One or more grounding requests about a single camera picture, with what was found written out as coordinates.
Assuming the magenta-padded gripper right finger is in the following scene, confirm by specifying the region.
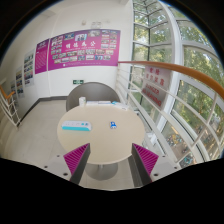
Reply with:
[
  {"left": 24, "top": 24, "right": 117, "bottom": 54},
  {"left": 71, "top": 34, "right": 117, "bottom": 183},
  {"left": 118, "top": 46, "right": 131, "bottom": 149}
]
[{"left": 130, "top": 142, "right": 181, "bottom": 187}]

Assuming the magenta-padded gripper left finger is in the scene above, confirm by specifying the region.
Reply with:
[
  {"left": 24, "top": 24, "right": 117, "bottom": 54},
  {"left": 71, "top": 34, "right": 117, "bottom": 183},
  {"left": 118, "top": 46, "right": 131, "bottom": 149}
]
[{"left": 44, "top": 143, "right": 92, "bottom": 186}]

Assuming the white and teal power strip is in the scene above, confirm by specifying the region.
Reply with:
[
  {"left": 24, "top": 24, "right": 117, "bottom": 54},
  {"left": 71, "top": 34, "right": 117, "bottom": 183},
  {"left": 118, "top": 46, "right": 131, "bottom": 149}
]
[{"left": 61, "top": 120, "right": 93, "bottom": 132}]

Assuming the flat white blue box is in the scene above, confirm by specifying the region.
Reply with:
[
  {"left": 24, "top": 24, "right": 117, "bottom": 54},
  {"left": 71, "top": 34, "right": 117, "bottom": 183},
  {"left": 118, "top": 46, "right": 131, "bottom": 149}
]
[{"left": 111, "top": 101, "right": 131, "bottom": 111}]

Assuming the grey round-backed chair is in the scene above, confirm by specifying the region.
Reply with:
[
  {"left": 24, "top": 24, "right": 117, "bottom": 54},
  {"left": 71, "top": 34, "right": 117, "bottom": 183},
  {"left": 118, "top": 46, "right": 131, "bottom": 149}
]
[{"left": 65, "top": 81, "right": 121, "bottom": 112}]

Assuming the red-lettered danger sign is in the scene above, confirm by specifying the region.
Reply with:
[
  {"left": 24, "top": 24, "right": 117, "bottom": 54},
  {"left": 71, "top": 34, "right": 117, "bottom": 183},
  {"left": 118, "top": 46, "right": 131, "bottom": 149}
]
[{"left": 141, "top": 64, "right": 172, "bottom": 110}]

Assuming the white stair railing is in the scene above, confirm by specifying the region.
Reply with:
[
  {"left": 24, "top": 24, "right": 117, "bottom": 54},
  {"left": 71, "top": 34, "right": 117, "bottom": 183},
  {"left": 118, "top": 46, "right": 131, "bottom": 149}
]
[{"left": 0, "top": 84, "right": 21, "bottom": 128}]

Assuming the white photo display board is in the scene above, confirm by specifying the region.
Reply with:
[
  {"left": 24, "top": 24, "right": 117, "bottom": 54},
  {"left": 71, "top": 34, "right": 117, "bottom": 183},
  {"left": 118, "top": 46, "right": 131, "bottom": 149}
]
[
  {"left": 22, "top": 51, "right": 36, "bottom": 88},
  {"left": 14, "top": 65, "right": 25, "bottom": 98}
]

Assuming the white railing with orange handrail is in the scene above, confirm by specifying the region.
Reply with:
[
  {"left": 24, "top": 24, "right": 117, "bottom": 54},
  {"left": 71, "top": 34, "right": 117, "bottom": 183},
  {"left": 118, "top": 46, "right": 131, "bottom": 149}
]
[{"left": 114, "top": 60, "right": 224, "bottom": 168}]

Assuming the narrow magenta text poster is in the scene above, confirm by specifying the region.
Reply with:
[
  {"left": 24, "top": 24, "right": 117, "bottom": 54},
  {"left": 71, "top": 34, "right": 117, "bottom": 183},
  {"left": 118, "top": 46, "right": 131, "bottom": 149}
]
[{"left": 33, "top": 38, "right": 51, "bottom": 75}]

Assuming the large magenta photo poster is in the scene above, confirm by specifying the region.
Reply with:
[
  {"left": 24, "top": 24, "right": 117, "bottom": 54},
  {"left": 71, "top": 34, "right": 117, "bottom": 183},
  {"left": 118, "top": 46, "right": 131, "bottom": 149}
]
[{"left": 47, "top": 28, "right": 122, "bottom": 71}]

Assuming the grey metal table pedestal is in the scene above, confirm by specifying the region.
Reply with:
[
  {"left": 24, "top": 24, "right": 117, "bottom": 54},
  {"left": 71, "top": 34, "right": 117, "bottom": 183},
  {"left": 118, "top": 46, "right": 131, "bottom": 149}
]
[{"left": 83, "top": 161, "right": 119, "bottom": 182}]

